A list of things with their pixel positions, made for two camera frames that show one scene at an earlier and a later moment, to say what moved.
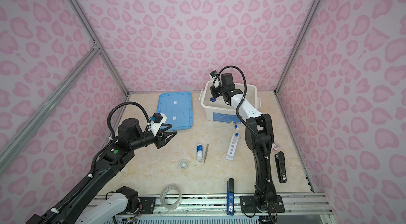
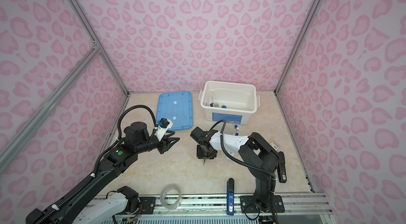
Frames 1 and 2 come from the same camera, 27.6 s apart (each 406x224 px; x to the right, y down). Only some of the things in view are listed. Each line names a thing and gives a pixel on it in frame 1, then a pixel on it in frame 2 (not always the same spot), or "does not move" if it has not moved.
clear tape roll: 166,205 does not move
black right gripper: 214,91 -> 200,156
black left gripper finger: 164,138 -> 167,144
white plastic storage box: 218,111 does not move
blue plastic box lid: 177,106 does not move
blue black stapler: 230,196 does not move
